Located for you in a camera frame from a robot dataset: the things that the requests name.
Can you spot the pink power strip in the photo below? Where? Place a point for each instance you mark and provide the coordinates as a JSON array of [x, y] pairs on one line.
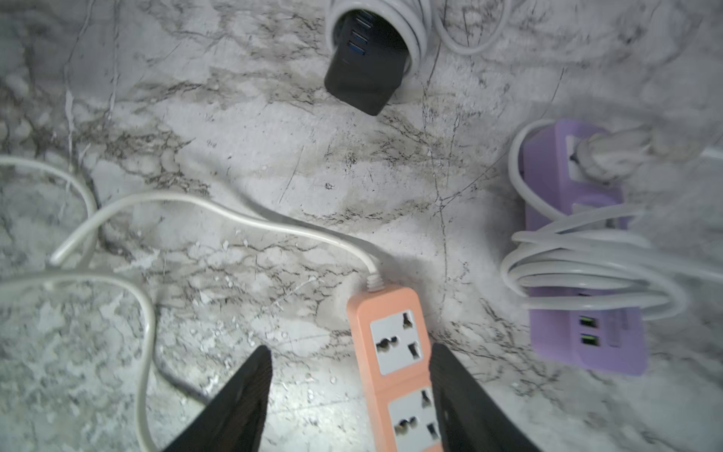
[[393, 353]]

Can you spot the black and white power strip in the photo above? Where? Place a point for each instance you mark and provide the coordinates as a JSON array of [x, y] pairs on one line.
[[376, 44]]

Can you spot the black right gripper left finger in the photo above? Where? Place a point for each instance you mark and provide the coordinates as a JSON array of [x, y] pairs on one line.
[[234, 420]]

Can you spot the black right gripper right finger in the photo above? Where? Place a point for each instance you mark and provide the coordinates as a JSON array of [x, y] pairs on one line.
[[469, 419]]

